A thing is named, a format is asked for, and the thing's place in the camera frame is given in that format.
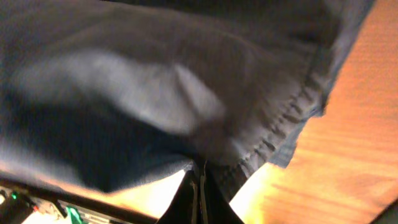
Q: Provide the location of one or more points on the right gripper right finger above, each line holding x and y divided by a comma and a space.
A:
214, 208

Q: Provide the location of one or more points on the blue denim shorts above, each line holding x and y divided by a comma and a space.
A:
111, 95

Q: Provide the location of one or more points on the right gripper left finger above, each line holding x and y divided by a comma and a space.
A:
184, 206

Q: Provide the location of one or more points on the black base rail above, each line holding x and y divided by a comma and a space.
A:
19, 202

